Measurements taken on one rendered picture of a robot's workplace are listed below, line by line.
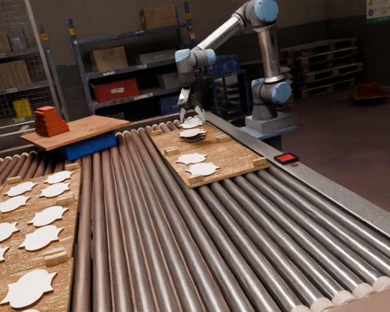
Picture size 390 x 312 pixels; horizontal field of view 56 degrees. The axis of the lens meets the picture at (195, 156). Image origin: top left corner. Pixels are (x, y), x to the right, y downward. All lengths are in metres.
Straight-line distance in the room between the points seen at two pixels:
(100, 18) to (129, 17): 0.47
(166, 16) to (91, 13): 1.26
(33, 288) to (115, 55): 5.14
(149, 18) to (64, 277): 5.23
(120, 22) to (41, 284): 5.79
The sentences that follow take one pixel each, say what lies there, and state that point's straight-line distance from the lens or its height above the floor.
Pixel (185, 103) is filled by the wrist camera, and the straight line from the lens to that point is 1.72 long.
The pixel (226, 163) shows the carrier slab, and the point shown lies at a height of 0.94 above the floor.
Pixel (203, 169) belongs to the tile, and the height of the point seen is 0.94.
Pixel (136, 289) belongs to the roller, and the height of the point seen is 0.92.
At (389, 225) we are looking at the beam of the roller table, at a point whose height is 0.91.
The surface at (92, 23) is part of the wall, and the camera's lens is 6.51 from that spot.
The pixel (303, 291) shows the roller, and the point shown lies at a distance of 0.88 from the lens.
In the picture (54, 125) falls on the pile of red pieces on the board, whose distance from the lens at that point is 2.23.
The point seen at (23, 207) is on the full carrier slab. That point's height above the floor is 0.94.
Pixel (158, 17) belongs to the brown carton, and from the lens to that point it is 6.03.
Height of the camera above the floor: 1.48
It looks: 19 degrees down
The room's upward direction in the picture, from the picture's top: 10 degrees counter-clockwise
